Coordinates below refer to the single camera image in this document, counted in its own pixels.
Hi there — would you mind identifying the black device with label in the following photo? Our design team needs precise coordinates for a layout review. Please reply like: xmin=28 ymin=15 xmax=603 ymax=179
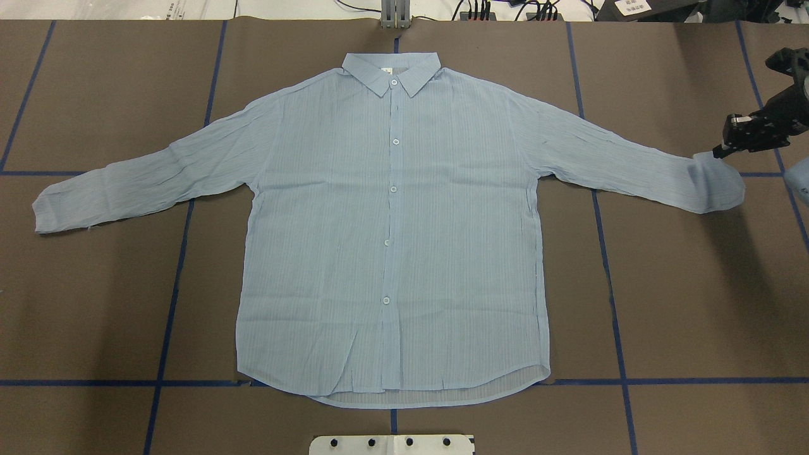
xmin=595 ymin=1 xmax=705 ymax=23

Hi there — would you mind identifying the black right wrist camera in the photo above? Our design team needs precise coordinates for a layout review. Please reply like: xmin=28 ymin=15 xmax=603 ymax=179
xmin=765 ymin=48 xmax=808 ymax=83

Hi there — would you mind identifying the grey aluminium frame post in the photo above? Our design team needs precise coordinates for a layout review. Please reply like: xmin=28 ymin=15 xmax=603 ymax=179
xmin=380 ymin=0 xmax=412 ymax=29

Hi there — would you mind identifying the light blue button-up shirt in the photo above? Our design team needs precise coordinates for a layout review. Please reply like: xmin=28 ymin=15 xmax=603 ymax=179
xmin=32 ymin=54 xmax=745 ymax=409

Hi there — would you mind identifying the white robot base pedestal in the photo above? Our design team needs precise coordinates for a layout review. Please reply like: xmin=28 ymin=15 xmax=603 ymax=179
xmin=308 ymin=434 xmax=477 ymax=454

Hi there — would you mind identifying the black power strip with cables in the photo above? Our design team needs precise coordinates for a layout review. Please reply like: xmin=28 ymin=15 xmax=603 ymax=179
xmin=452 ymin=0 xmax=598 ymax=22

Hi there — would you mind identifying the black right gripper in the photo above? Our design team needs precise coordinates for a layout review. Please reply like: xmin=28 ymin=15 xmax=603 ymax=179
xmin=712 ymin=81 xmax=808 ymax=159

